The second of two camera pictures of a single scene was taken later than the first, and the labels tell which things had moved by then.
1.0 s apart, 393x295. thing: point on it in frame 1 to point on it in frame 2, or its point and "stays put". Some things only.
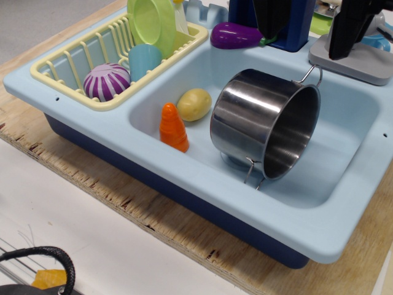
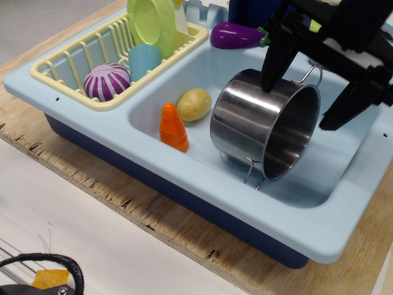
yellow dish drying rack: [97, 69] stays put
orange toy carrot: [172, 129] stays put
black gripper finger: [272, 15] to [280, 53]
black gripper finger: [353, 18] to [351, 103]
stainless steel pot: [266, 119] stays put
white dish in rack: [181, 20] stays put
